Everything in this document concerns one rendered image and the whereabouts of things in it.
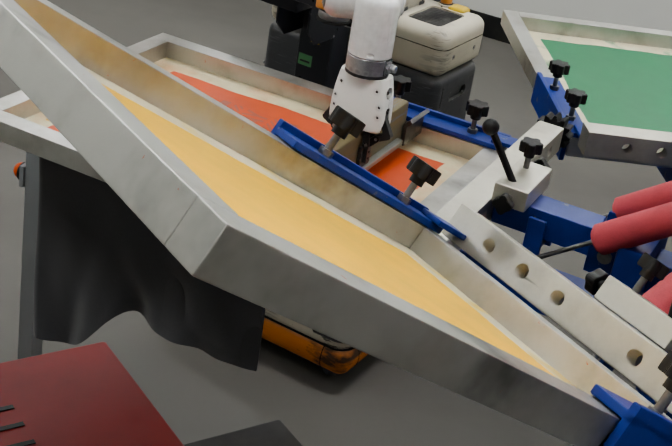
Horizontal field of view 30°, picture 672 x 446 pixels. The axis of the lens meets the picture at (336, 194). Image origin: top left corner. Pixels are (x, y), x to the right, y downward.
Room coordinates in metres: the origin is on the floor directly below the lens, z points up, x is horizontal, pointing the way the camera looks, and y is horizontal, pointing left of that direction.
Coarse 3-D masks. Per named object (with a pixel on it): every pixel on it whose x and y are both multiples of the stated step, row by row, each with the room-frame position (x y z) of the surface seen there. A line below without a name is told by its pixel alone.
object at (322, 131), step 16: (192, 80) 2.34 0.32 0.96; (224, 96) 2.28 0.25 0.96; (240, 96) 2.30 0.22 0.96; (272, 112) 2.24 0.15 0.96; (288, 112) 2.26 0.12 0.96; (320, 128) 2.21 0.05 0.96; (384, 160) 2.11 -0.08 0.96; (400, 160) 2.12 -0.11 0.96; (432, 160) 2.14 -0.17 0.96; (384, 176) 2.04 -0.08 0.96; (400, 176) 2.05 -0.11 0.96
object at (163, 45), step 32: (192, 64) 2.42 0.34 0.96; (224, 64) 2.39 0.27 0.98; (256, 64) 2.39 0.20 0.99; (288, 96) 2.33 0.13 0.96; (320, 96) 2.30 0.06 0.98; (0, 128) 1.93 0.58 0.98; (32, 128) 1.92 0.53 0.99; (64, 160) 1.88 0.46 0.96; (480, 160) 2.10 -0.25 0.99; (448, 192) 1.94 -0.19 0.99
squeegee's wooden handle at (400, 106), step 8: (400, 104) 2.13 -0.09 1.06; (408, 104) 2.15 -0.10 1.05; (392, 112) 2.09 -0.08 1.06; (400, 112) 2.12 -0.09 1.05; (392, 120) 2.09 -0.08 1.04; (400, 120) 2.13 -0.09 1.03; (392, 128) 2.10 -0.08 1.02; (400, 128) 2.14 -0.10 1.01; (352, 136) 1.95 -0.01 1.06; (360, 136) 1.97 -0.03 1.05; (400, 136) 2.14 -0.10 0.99; (336, 144) 1.91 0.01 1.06; (344, 144) 1.92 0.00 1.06; (352, 144) 1.94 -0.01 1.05; (360, 144) 1.97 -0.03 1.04; (376, 144) 2.04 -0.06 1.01; (384, 144) 2.08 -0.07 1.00; (344, 152) 1.91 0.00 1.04; (352, 152) 1.95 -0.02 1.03; (376, 152) 2.05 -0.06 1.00; (352, 160) 1.95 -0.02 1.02
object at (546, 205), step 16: (528, 208) 1.83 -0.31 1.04; (544, 208) 1.83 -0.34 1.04; (560, 208) 1.84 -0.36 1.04; (576, 208) 1.85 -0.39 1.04; (512, 224) 1.84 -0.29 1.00; (560, 224) 1.81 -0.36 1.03; (576, 224) 1.80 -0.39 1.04; (592, 224) 1.80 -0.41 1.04; (560, 240) 1.81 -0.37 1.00; (576, 240) 1.80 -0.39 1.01
